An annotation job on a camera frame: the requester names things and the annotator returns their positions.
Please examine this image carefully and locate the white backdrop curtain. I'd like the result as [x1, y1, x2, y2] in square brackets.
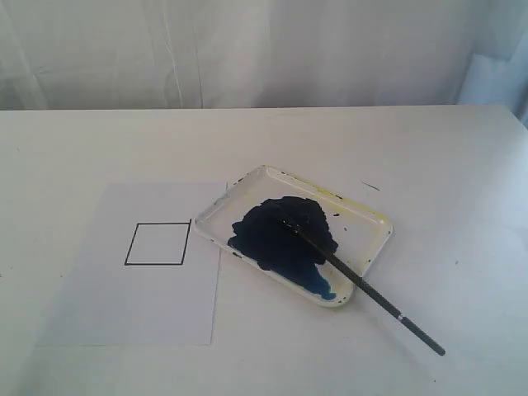
[1, 1, 527, 121]

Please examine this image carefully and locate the white paint tray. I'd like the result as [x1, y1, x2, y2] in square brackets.
[194, 165, 394, 308]

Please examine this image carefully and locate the white paper sheet with square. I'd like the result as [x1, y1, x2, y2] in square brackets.
[37, 182, 226, 347]

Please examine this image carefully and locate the black paintbrush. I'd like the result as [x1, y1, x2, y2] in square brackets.
[279, 218, 446, 356]

